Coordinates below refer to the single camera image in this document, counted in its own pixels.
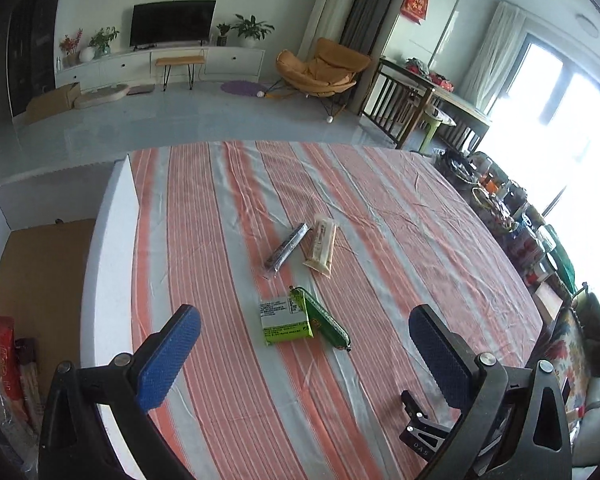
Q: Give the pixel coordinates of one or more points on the clear plastic bag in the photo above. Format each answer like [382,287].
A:
[10,425]

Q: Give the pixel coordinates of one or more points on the red wall decoration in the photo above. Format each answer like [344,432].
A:
[415,2]

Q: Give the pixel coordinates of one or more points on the grey floor mat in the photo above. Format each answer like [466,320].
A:
[141,89]

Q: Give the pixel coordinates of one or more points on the red flower arrangement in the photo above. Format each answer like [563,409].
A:
[70,45]

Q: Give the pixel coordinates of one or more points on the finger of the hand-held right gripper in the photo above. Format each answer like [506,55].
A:
[422,435]

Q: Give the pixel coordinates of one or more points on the small wooden bench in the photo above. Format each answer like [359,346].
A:
[180,62]

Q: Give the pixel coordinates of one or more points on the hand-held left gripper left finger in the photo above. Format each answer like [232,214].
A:
[170,360]

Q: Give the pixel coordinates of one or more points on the striped orange grey tablecloth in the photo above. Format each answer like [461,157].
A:
[380,240]

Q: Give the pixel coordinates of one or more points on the white television cabinet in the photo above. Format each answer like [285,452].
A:
[230,60]

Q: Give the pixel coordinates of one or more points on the grey curtain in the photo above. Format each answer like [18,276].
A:
[375,5]

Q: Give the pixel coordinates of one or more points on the green square snack packet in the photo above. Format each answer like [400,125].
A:
[284,322]

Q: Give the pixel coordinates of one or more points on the large bright window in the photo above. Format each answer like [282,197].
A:
[555,100]

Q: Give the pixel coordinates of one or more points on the white round vase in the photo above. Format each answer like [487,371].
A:
[86,54]

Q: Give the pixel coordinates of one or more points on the beige biscuit packet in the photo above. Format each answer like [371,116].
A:
[322,245]

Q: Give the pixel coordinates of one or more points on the white oval floor tray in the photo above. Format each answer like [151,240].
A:
[102,96]

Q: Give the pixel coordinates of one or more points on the black television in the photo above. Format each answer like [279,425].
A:
[172,22]

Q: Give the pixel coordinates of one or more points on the white curtain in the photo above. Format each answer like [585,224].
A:
[495,55]

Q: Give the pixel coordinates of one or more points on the small green potted plant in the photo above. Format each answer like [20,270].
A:
[223,32]

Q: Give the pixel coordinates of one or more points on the tall dark cabinet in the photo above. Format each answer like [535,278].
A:
[27,45]

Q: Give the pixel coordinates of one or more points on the light green stool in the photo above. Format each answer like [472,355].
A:
[432,125]

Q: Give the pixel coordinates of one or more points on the dark wooden dining table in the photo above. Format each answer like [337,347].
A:
[430,95]

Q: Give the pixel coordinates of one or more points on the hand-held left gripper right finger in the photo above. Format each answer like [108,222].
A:
[440,360]

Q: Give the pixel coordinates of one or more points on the large green potted plant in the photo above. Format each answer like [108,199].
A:
[250,30]

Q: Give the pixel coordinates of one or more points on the white box with cardboard floor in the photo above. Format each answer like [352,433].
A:
[115,240]

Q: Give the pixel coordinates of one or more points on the green plant in glass vase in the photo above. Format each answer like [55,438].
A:
[102,40]

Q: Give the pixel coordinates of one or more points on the purple floor mat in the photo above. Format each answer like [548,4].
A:
[240,87]

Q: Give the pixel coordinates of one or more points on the orange lounge chair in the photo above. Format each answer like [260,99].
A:
[320,67]

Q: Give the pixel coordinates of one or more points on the dark snack bar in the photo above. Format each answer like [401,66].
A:
[286,249]

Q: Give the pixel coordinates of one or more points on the round ceiling light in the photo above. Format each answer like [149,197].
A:
[587,25]

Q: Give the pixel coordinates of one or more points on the floral cushion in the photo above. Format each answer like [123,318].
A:
[570,355]

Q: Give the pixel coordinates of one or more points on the white standing air conditioner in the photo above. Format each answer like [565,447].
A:
[330,5]

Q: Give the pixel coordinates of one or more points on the brown cardboard box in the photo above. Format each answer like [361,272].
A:
[52,102]

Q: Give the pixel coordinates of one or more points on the dark red snack packet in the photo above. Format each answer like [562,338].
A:
[26,352]

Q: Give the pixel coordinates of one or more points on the green sausage stick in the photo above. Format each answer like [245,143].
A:
[327,320]

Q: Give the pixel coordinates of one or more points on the row of jars and bottles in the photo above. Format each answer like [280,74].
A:
[505,210]

